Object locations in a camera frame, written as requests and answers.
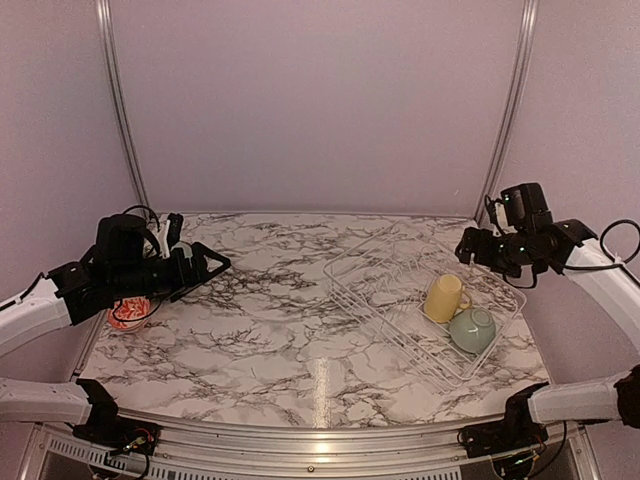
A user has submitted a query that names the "front aluminium table rail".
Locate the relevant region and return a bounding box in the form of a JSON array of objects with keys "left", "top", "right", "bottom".
[{"left": 18, "top": 410, "right": 602, "bottom": 479}]

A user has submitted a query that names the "aluminium frame post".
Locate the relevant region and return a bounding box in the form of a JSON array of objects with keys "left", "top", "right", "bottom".
[
  {"left": 474, "top": 0, "right": 539, "bottom": 224},
  {"left": 94, "top": 0, "right": 150, "bottom": 207}
]

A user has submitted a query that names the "pale green flower plate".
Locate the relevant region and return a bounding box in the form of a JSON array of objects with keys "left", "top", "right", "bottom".
[{"left": 172, "top": 241, "right": 193, "bottom": 258}]

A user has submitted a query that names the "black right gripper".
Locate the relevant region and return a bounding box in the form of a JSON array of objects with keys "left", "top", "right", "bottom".
[{"left": 454, "top": 226, "right": 543, "bottom": 277}]

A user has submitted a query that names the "yellow mug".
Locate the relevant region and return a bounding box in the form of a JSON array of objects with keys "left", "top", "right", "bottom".
[{"left": 423, "top": 274, "right": 473, "bottom": 324}]

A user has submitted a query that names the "white wire dish rack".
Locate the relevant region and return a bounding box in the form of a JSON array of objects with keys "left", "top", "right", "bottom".
[{"left": 323, "top": 219, "right": 530, "bottom": 390}]

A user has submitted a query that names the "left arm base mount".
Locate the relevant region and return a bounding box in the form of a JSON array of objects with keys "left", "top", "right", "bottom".
[{"left": 71, "top": 379, "right": 161, "bottom": 479}]

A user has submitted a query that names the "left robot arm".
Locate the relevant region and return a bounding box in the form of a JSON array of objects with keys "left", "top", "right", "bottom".
[{"left": 1, "top": 208, "right": 231, "bottom": 445}]

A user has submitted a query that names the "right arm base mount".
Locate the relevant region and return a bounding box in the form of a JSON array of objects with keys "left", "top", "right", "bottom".
[{"left": 457, "top": 382, "right": 549, "bottom": 479}]

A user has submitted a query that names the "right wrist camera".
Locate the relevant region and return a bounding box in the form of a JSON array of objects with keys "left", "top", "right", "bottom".
[{"left": 484, "top": 195, "right": 506, "bottom": 237}]

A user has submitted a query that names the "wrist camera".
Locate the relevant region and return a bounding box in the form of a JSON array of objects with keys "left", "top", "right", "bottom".
[
  {"left": 484, "top": 195, "right": 506, "bottom": 237},
  {"left": 156, "top": 213, "right": 184, "bottom": 258}
]

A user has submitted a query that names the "white red patterned bowl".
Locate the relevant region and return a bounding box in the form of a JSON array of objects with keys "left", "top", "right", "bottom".
[{"left": 107, "top": 297, "right": 151, "bottom": 333}]

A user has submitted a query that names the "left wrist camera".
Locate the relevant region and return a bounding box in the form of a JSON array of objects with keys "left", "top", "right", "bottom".
[{"left": 156, "top": 213, "right": 184, "bottom": 258}]

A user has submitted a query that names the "right aluminium frame post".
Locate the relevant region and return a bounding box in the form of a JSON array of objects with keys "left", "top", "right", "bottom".
[{"left": 474, "top": 0, "right": 539, "bottom": 224}]

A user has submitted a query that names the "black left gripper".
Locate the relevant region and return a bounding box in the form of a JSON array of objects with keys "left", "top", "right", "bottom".
[{"left": 110, "top": 241, "right": 230, "bottom": 302}]

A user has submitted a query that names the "left aluminium frame post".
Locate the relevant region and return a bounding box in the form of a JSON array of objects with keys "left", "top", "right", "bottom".
[{"left": 94, "top": 0, "right": 150, "bottom": 207}]

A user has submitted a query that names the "pale green bowl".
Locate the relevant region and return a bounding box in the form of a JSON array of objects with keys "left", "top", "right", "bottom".
[{"left": 449, "top": 308, "right": 497, "bottom": 355}]

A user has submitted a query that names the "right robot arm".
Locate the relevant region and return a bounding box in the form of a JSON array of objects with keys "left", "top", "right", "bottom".
[{"left": 455, "top": 182, "right": 639, "bottom": 448}]

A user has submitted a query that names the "left side aluminium rail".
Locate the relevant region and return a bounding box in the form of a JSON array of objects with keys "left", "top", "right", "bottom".
[{"left": 72, "top": 317, "right": 106, "bottom": 377}]

